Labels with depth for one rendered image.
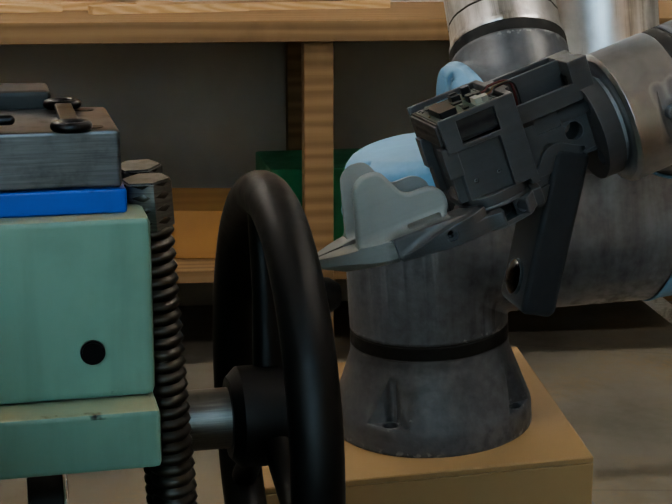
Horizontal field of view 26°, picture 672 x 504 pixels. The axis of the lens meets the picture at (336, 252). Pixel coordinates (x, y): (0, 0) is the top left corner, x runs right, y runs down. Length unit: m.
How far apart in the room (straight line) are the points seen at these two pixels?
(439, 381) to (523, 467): 0.11
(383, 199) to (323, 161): 2.53
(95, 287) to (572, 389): 2.82
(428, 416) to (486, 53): 0.38
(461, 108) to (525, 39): 0.16
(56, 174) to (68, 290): 0.06
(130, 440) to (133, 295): 0.07
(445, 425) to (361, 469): 0.09
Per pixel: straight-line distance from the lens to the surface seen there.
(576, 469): 1.33
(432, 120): 0.93
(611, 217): 1.32
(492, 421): 1.34
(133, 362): 0.72
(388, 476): 1.30
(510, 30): 1.09
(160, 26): 3.37
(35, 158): 0.70
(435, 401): 1.32
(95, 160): 0.70
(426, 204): 0.93
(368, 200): 0.92
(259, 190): 0.81
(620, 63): 0.96
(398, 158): 1.30
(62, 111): 0.74
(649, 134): 0.95
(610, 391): 3.48
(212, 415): 0.85
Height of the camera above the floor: 1.10
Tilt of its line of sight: 13 degrees down
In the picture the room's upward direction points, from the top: straight up
